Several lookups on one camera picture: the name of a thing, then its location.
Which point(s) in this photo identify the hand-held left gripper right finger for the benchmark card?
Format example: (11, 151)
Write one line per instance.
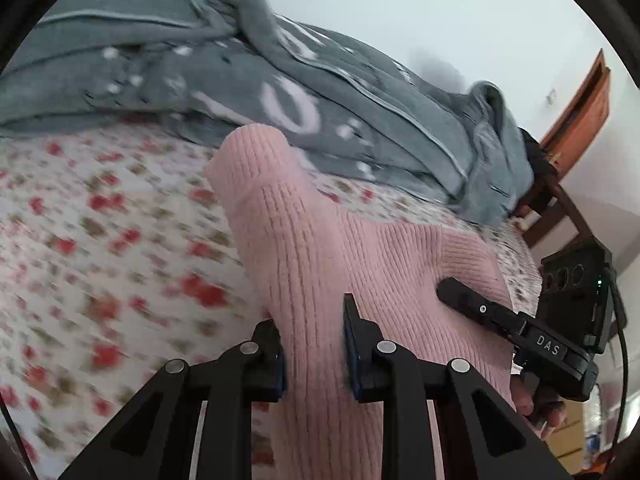
(348, 350)

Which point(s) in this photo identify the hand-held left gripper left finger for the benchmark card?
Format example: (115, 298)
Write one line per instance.
(280, 365)

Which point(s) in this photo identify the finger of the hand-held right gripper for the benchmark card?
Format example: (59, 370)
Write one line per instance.
(470, 302)

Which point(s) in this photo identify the pink knit sweater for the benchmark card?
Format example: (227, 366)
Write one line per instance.
(310, 240)

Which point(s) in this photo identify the person's right hand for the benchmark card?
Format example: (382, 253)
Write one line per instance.
(525, 400)

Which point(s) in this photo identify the wooden chair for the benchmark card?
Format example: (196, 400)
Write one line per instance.
(565, 205)

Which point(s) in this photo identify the cardboard box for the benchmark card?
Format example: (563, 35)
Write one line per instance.
(570, 435)

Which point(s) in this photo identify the dark cloth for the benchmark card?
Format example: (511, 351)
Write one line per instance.
(532, 152)

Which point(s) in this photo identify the floral bed sheet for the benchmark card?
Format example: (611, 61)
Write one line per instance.
(125, 240)

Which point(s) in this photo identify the wooden door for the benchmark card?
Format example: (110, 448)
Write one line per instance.
(585, 110)

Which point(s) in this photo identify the grey printed quilt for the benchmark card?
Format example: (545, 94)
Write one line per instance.
(350, 105)

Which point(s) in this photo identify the white wall switch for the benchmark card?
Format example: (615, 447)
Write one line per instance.
(551, 96)

